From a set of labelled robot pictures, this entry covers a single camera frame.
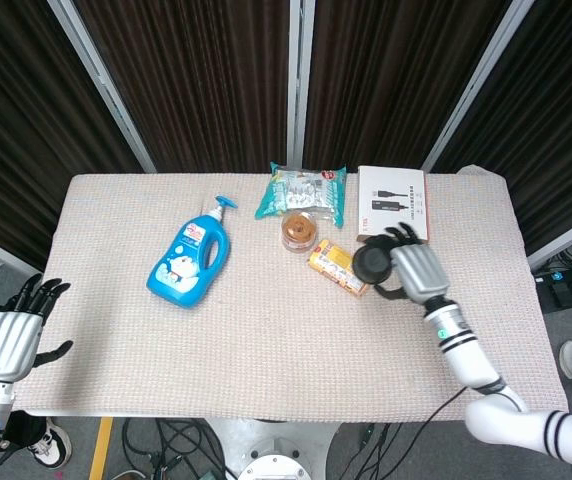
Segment yellow snack box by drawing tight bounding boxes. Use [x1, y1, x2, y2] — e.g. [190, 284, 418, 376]
[307, 238, 370, 300]

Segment teal snack bag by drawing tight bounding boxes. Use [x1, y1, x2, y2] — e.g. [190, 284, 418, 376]
[254, 161, 348, 230]

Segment black round lid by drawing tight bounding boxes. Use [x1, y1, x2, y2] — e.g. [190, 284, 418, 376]
[352, 245, 395, 288]

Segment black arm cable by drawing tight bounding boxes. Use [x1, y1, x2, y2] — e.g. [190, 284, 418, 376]
[413, 387, 470, 427]

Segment white partition frame post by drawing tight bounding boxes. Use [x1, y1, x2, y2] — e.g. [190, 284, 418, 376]
[48, 0, 158, 174]
[285, 0, 316, 171]
[420, 0, 535, 172]
[525, 204, 572, 272]
[0, 227, 43, 276]

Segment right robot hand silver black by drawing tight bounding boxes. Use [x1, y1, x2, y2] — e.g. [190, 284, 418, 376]
[374, 223, 452, 306]

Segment dark brown curtain panel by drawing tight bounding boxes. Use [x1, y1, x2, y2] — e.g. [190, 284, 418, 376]
[433, 0, 572, 257]
[304, 0, 513, 171]
[0, 0, 143, 272]
[73, 0, 293, 174]

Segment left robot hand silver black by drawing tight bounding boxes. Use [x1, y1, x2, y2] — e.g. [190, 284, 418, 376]
[0, 273, 74, 384]

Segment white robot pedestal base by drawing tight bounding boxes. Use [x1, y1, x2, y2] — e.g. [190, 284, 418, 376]
[204, 417, 343, 480]

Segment black floor cable bundle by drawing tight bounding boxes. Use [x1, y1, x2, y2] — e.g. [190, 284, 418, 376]
[120, 417, 230, 480]

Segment clear round jar brown contents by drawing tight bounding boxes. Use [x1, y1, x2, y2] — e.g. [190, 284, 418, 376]
[280, 209, 320, 253]

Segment black and white sneaker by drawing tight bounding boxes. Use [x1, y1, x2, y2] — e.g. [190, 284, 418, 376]
[26, 418, 73, 470]

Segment black dice cup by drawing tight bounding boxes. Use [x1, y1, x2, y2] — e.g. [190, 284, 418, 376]
[355, 234, 396, 285]

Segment beige waffle tablecloth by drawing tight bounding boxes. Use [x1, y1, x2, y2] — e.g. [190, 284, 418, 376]
[15, 167, 570, 425]

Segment white cardboard cable box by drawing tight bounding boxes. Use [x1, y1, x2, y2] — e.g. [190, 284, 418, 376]
[355, 165, 431, 246]

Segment blue pump bottle with cartoon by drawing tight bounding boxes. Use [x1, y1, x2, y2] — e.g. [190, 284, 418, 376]
[145, 194, 240, 310]

